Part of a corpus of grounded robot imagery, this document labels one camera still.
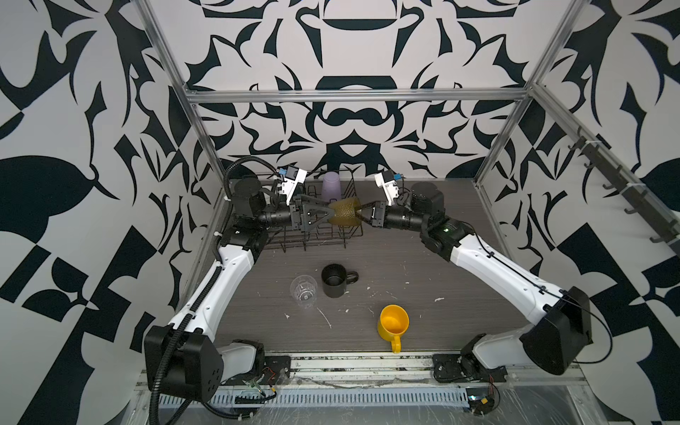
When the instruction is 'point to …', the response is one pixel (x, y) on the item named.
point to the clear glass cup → (304, 289)
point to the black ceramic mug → (335, 278)
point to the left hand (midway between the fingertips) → (329, 205)
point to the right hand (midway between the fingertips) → (351, 210)
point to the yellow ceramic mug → (392, 323)
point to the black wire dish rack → (328, 233)
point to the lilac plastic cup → (331, 188)
